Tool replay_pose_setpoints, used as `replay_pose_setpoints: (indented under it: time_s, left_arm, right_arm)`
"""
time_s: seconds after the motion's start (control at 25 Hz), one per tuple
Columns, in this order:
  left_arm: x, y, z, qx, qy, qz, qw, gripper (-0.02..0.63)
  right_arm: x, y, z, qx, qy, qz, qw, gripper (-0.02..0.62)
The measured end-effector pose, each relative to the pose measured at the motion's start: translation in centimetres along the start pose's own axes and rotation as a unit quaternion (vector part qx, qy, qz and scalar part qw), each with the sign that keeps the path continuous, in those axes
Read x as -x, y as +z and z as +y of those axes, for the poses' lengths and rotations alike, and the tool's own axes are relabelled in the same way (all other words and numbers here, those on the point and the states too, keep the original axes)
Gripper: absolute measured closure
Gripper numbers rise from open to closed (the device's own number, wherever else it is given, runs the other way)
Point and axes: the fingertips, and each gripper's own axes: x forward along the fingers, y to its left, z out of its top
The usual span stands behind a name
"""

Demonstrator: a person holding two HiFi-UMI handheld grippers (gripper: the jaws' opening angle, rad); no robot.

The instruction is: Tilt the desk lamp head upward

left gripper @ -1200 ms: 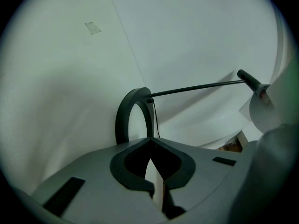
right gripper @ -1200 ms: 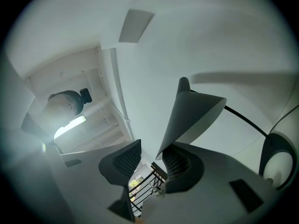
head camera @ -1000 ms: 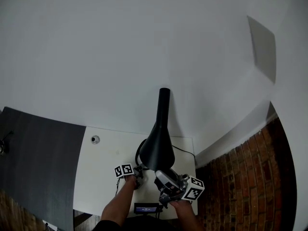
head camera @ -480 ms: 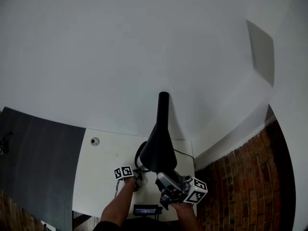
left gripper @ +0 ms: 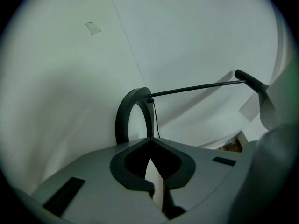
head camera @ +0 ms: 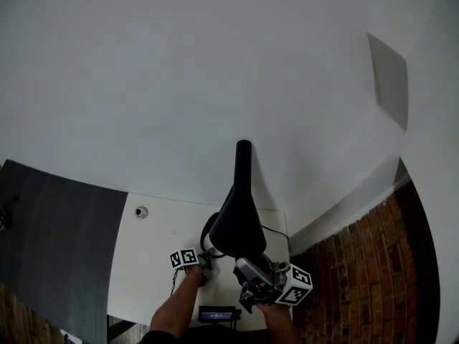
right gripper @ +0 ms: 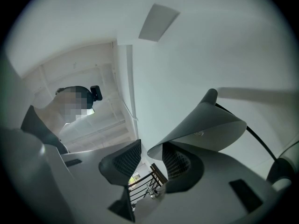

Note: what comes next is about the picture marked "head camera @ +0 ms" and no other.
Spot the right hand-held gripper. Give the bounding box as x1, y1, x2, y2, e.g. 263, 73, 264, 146
232, 257, 313, 314

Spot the grey desk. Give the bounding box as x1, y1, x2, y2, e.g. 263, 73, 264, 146
0, 158, 129, 344

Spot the white desk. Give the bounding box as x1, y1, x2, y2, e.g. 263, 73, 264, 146
106, 191, 293, 331

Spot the black desk lamp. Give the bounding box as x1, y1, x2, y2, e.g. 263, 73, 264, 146
200, 140, 268, 259

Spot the person's black shirt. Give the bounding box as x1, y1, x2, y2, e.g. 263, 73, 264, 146
138, 322, 298, 344

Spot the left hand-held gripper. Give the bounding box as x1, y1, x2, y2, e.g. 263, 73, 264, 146
169, 247, 217, 287

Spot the person's right forearm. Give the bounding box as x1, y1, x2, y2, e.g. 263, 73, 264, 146
256, 301, 302, 344

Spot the thin black cable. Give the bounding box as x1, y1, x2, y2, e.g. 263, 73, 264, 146
260, 224, 290, 245

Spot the person's left forearm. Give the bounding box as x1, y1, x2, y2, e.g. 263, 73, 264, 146
148, 265, 204, 342

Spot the black chest-mounted screen device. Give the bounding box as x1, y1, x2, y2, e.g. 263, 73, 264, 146
198, 305, 243, 325

